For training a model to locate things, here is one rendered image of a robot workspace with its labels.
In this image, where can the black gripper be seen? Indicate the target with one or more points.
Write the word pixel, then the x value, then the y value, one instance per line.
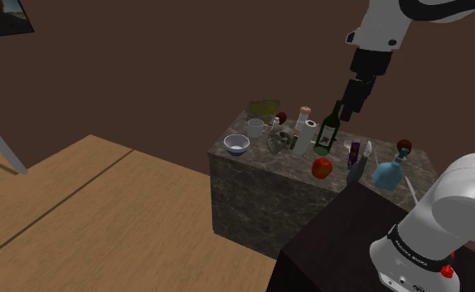
pixel 370 64

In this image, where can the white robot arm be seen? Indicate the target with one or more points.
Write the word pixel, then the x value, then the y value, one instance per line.
pixel 459 194

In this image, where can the green wine bottle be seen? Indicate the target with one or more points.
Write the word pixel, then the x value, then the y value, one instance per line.
pixel 328 133

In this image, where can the clear glass spoon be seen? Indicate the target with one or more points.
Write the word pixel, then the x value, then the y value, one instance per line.
pixel 348 145

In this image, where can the white grinder with pink top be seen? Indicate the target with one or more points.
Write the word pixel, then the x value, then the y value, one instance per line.
pixel 302 117

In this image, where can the purple box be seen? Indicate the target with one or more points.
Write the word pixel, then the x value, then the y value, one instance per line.
pixel 354 153

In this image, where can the white paper towel roll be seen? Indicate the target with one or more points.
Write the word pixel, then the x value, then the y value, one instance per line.
pixel 303 139

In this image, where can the small bottle with brown stopper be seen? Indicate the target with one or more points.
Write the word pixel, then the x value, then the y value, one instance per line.
pixel 280 118

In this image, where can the blue flask with brown stopper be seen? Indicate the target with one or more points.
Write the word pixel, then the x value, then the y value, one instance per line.
pixel 387 176

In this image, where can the red apple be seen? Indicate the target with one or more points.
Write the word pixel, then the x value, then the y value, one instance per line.
pixel 322 168

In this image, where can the yellow-green leafy plate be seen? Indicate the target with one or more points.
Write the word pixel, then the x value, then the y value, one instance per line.
pixel 263 108

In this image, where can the grey skull figure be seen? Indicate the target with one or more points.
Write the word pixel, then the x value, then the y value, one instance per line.
pixel 279 139

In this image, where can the white mug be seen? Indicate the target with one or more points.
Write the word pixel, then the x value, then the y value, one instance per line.
pixel 255 128

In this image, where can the thin white stick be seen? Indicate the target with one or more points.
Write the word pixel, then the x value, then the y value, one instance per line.
pixel 411 191

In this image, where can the white bowl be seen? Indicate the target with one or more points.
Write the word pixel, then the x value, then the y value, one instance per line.
pixel 236 145

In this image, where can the dark robot stand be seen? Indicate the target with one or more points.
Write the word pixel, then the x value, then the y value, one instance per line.
pixel 338 238

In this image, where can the dark marble counter block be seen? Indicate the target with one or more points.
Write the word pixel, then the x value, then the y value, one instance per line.
pixel 253 202

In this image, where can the grey slanted bar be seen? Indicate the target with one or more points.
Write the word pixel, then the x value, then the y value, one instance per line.
pixel 0 145

